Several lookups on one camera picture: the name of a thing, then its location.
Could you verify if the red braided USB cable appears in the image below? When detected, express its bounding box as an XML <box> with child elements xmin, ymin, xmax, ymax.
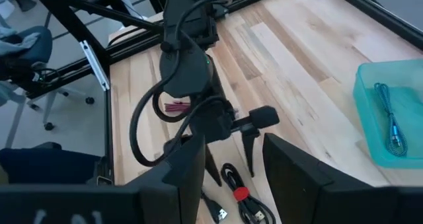
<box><xmin>163</xmin><ymin>100</ymin><xmax>192</xmax><ymax>114</ymax></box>

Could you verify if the office chair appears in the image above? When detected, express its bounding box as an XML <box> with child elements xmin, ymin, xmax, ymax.
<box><xmin>0</xmin><ymin>25</ymin><xmax>96</xmax><ymax>131</ymax></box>

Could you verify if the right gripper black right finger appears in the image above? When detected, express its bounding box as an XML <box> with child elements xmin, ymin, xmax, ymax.
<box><xmin>262</xmin><ymin>133</ymin><xmax>423</xmax><ymax>224</ymax></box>

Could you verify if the grey cloth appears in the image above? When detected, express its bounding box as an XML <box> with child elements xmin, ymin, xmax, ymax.
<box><xmin>0</xmin><ymin>26</ymin><xmax>43</xmax><ymax>57</ymax></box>

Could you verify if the black aluminium table frame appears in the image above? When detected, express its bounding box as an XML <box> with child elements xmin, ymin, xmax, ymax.
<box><xmin>25</xmin><ymin>0</ymin><xmax>423</xmax><ymax>185</ymax></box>

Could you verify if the black USB cable red tie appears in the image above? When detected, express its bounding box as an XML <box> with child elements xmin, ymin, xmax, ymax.
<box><xmin>220</xmin><ymin>162</ymin><xmax>277</xmax><ymax>224</ymax></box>

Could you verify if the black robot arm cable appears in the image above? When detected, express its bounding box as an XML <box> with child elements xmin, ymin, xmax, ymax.
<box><xmin>128</xmin><ymin>0</ymin><xmax>233</xmax><ymax>168</ymax></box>

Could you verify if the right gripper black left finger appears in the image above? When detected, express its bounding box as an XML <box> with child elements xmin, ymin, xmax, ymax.
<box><xmin>0</xmin><ymin>134</ymin><xmax>207</xmax><ymax>224</ymax></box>

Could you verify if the teal plastic bin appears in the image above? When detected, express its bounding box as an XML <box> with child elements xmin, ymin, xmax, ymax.
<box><xmin>352</xmin><ymin>58</ymin><xmax>423</xmax><ymax>170</ymax></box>

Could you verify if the person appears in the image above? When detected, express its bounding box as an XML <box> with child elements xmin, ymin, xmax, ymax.
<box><xmin>0</xmin><ymin>142</ymin><xmax>102</xmax><ymax>186</ymax></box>

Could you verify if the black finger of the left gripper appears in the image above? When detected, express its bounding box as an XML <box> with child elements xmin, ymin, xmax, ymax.
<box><xmin>241</xmin><ymin>131</ymin><xmax>262</xmax><ymax>178</ymax></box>
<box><xmin>204</xmin><ymin>143</ymin><xmax>223</xmax><ymax>188</ymax></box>

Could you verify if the blue braided USB cable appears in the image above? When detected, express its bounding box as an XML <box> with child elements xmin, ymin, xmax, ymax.
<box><xmin>373</xmin><ymin>82</ymin><xmax>409</xmax><ymax>158</ymax></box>

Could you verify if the silver frame bracket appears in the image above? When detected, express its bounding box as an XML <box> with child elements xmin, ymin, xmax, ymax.
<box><xmin>79</xmin><ymin>40</ymin><xmax>111</xmax><ymax>92</ymax></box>

